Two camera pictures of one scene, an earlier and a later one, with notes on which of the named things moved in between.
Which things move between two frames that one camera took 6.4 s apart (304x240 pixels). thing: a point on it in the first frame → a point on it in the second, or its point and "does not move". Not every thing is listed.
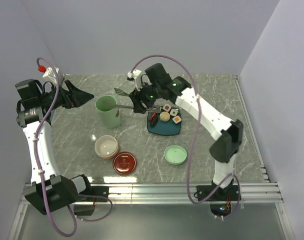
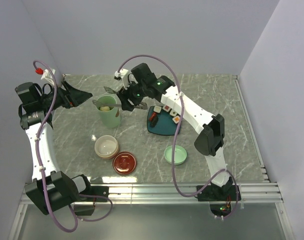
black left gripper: [79, 96] does not move
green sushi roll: [173, 112] does not move
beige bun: [164, 116] → [105, 108]
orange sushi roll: [176, 119] does not move
